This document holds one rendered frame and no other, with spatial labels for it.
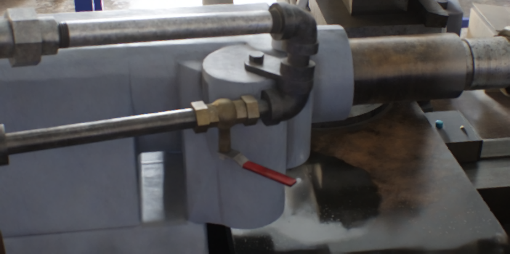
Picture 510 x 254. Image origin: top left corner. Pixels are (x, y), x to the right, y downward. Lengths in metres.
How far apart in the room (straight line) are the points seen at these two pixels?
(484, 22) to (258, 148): 2.65
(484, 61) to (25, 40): 0.54
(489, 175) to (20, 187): 0.71
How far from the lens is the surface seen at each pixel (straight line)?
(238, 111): 0.71
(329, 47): 0.86
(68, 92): 0.81
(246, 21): 0.68
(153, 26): 0.65
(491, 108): 3.24
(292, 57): 0.72
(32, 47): 0.61
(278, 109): 0.72
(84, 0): 2.70
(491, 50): 0.94
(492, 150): 1.28
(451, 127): 1.26
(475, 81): 0.94
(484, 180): 1.22
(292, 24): 0.70
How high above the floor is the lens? 1.49
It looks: 29 degrees down
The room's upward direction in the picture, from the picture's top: straight up
